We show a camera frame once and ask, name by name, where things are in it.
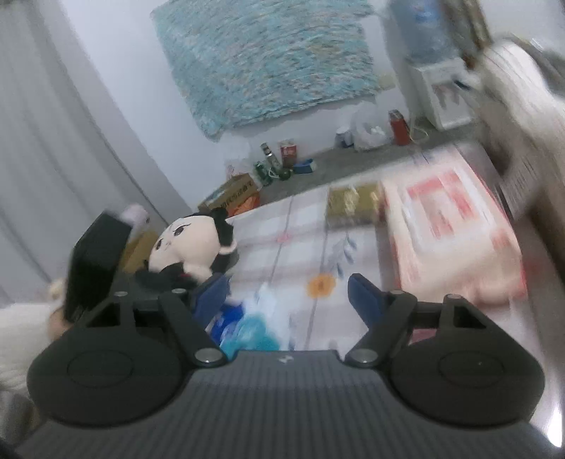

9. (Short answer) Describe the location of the blue tissue pack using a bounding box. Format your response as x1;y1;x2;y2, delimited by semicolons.
209;284;294;360

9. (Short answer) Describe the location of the white fuzzy sleeve forearm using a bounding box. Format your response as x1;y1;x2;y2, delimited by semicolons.
0;302;55;398

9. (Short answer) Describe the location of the person's left hand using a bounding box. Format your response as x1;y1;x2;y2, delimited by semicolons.
47;278;72;341

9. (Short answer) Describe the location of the cream doll red shirt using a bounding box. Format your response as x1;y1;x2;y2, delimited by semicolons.
135;208;238;292

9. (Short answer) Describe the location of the gold patterned packet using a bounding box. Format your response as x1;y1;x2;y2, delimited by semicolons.
326;183;385;230

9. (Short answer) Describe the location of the pink red tissue package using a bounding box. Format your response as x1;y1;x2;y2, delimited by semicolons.
381;144;527;306

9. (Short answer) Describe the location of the grey curtain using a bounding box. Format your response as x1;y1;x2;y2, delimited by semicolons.
1;1;189;306

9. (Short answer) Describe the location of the small brown cardboard box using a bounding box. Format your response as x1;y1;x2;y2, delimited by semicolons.
197;173;258;215

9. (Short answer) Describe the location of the green glass bottle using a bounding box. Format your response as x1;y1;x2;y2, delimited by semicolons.
254;143;281;186

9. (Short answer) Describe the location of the white cup on floor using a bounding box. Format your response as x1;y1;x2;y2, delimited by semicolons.
336;126;353;148

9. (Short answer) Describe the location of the red drink can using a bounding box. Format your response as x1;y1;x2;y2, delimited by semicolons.
279;139;298;169

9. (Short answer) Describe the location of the red thermos bottle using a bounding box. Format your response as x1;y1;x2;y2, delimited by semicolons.
389;110;412;146

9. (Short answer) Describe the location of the white plastic bag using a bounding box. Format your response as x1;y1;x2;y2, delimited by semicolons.
351;101;391;152

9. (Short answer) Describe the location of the white water dispenser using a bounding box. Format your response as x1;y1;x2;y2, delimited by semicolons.
408;57;473;131

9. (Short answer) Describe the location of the blue water jug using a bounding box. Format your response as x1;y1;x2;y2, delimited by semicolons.
390;0;458;65

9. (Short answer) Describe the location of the floral teal wall cloth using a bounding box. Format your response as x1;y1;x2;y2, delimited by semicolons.
150;1;379;139

